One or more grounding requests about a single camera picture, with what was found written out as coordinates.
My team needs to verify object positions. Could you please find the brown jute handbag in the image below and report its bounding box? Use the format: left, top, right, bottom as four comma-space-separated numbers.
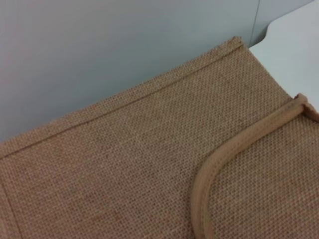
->
0, 36, 319, 239

